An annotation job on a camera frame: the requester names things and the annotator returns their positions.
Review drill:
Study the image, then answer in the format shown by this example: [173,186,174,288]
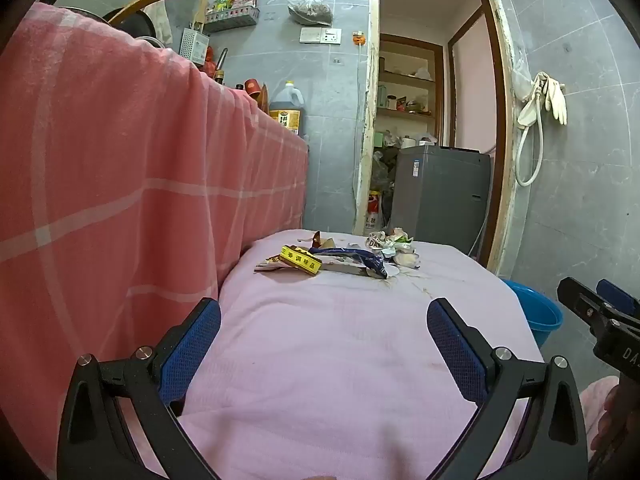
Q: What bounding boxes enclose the cream rubber gloves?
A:
[535,72,568,126]

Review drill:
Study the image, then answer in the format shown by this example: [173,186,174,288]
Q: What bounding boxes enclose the black wok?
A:
[102,0,181,46]

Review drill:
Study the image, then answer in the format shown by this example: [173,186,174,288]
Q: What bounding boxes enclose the red noodle packet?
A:
[298,231,337,249]

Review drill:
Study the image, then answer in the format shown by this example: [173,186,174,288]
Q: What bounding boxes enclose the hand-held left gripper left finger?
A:
[56,297,222,480]

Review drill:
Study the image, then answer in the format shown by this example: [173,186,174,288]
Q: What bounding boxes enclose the white wall rack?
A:
[204,4,261,35]

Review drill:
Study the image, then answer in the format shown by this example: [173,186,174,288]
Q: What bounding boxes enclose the wooden shelf unit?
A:
[377,55,437,147]

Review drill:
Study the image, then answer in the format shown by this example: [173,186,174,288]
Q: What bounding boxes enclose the person's right forearm pink sleeve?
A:
[582,375,621,441]

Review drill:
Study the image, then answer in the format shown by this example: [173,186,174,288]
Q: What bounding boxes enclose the white perforated utensil holder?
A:
[179,27,210,63]

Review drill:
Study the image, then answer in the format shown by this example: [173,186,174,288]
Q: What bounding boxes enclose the white shower hose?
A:
[515,72,547,187]

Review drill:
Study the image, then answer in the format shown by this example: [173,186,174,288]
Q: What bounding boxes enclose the wooden door frame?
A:
[352,0,518,271]

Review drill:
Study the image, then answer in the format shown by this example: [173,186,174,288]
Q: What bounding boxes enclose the person's right hand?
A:
[590,382,628,461]

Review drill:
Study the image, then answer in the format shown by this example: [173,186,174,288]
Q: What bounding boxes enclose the hanging bag of dried goods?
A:
[287,0,333,27]

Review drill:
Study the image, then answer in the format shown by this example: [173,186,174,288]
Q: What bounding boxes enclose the cooking oil bottle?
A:
[269,81,306,136]

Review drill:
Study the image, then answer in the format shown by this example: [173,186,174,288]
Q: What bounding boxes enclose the green white wrapper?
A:
[387,227,417,255]

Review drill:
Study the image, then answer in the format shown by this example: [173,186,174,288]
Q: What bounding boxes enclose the pink checked cloth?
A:
[0,2,310,476]

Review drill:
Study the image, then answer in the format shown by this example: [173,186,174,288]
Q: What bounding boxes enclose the grey washing machine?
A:
[390,145,493,256]

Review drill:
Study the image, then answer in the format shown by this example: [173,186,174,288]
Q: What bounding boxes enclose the white printed wrapper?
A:
[366,231,396,252]

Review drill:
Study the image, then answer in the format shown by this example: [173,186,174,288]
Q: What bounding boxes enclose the yellow packet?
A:
[278,245,322,277]

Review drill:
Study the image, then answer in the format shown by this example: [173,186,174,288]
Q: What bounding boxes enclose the white wall cable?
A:
[353,42,366,216]

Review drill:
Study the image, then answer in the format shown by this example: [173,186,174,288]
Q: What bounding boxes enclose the beige rag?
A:
[147,0,173,45]

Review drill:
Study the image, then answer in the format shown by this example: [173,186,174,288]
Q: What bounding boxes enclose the red white rice sack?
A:
[366,191,386,228]

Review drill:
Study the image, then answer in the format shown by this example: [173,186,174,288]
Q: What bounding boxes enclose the blue wrapper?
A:
[308,246,388,279]

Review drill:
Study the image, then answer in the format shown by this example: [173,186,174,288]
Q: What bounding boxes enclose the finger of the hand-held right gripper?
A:
[595,279,640,318]
[556,276,608,333]

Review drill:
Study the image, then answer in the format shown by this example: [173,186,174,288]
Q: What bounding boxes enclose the blue plastic bucket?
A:
[500,277,565,351]

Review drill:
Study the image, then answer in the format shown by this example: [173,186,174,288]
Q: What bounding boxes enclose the pile of dark plastic bags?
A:
[370,147,399,196]

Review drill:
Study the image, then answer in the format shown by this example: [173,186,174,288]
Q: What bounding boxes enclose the clear plastic bag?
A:
[510,55,532,102]

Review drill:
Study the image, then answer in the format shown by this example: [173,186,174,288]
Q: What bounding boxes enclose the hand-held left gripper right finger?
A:
[425,297,588,480]

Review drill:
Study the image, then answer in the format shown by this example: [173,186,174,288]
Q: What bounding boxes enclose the pink floral blanket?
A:
[135,229,546,480]

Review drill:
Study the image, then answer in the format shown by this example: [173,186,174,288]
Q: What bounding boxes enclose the white washing machine hose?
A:
[467,200,494,257]

